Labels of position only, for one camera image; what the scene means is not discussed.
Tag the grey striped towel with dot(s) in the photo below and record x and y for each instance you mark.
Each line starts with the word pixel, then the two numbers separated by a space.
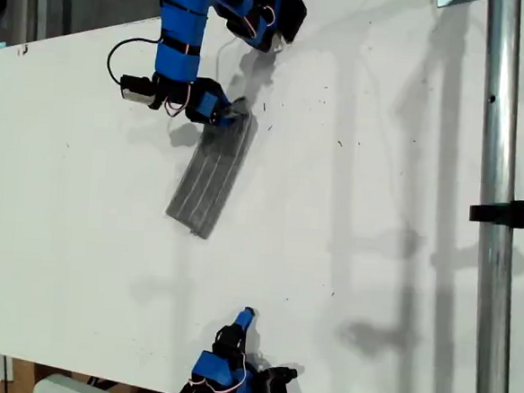
pixel 214 175

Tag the white box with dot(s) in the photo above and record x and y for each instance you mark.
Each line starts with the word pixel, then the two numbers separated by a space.
pixel 73 390

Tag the black clamp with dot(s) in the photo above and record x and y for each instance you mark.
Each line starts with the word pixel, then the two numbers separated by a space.
pixel 517 214

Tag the short black camera stalk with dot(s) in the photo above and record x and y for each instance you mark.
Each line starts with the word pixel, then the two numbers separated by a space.
pixel 157 97

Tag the black camera box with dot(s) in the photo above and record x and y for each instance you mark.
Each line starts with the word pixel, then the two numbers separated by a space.
pixel 135 89

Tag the wooden table frame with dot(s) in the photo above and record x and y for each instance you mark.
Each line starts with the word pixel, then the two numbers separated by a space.
pixel 22 375

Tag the steel post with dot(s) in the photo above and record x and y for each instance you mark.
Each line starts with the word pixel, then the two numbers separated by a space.
pixel 502 132

